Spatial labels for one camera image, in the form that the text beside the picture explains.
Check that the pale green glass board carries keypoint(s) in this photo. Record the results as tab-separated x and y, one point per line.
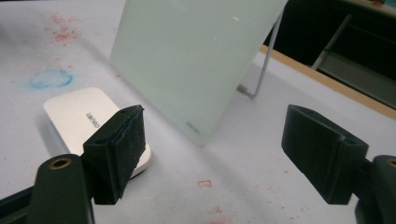
186	62

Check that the dark metal shelf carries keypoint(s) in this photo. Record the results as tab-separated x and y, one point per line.
358	77

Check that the metal board support rod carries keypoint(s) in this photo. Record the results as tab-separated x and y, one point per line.
263	74

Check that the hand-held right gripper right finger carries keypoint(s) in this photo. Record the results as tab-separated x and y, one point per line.
320	155

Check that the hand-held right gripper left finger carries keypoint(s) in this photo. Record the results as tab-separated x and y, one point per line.
112	155

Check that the white board eraser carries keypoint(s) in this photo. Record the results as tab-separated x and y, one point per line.
74	112

